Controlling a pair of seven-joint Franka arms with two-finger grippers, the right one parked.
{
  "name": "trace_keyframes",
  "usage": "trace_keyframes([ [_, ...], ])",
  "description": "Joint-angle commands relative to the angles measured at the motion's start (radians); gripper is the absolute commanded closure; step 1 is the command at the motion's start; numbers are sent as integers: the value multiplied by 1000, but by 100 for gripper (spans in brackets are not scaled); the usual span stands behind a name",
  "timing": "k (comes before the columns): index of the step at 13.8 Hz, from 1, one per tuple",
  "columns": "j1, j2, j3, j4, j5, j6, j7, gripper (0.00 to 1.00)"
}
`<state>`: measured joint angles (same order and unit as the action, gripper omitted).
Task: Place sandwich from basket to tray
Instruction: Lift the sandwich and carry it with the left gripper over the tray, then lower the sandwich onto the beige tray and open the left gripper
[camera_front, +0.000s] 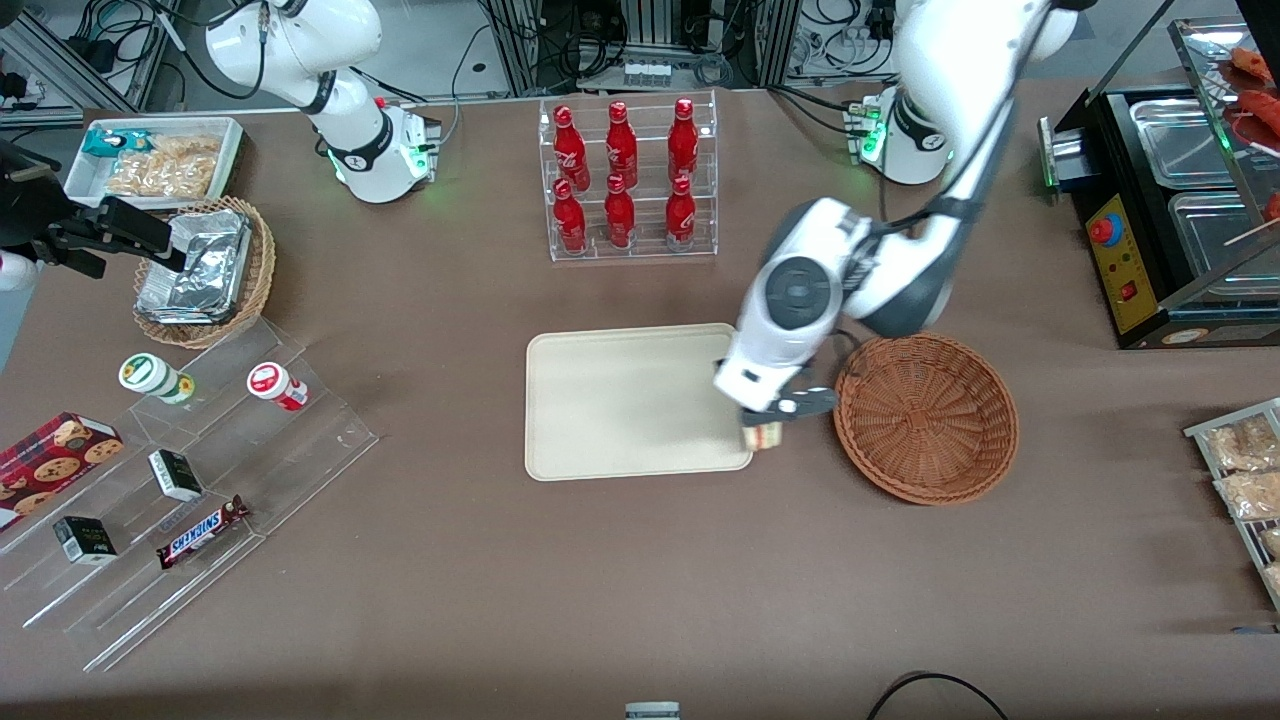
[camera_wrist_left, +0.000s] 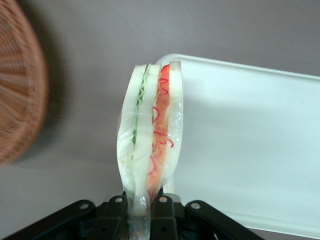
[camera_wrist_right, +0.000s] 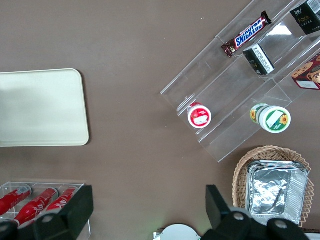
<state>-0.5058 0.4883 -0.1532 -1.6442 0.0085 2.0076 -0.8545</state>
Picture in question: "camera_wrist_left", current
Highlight triangle sandwich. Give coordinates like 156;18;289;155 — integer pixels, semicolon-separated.
116;60;185;240

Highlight brown round wicker basket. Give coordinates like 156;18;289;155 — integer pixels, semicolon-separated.
0;0;49;166

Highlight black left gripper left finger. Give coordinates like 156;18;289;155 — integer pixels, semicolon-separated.
1;194;130;240

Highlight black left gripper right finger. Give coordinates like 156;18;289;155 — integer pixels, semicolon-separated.
149;193;266;240

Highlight cream plastic tray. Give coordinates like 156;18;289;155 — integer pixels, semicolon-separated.
154;52;320;240

